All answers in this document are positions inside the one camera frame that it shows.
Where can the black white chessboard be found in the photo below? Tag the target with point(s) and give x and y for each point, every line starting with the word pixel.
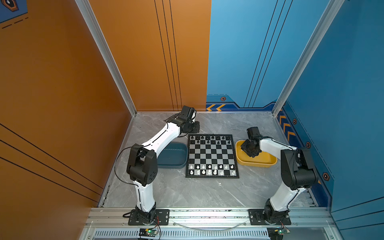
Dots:
pixel 212 154

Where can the white chess pieces row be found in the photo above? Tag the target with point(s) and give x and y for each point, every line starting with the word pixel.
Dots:
pixel 212 171

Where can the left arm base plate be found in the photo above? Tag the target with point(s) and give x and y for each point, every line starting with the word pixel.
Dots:
pixel 158 216

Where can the yellow plastic tray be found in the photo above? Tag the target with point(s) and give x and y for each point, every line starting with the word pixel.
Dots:
pixel 263 160

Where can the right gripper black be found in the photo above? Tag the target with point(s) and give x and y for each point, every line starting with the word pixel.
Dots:
pixel 243 146

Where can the black chess pieces on board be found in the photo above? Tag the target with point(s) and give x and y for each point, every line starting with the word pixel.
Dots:
pixel 199 139

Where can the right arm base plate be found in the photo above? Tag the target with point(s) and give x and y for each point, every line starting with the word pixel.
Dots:
pixel 269 217

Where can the teal plastic tray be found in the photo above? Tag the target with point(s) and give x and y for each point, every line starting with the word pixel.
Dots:
pixel 173 156

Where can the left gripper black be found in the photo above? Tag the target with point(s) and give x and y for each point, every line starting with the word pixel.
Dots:
pixel 196 127

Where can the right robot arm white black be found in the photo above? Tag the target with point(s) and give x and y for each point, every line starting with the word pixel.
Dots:
pixel 298 173

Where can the right circuit board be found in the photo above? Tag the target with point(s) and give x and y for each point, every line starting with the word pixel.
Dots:
pixel 277 234

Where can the aluminium mounting rail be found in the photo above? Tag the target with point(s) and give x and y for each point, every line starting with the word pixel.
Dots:
pixel 227 223

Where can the left green circuit board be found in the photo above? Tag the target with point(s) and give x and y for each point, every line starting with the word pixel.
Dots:
pixel 148 234

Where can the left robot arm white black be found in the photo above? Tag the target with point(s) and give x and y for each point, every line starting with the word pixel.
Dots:
pixel 143 160

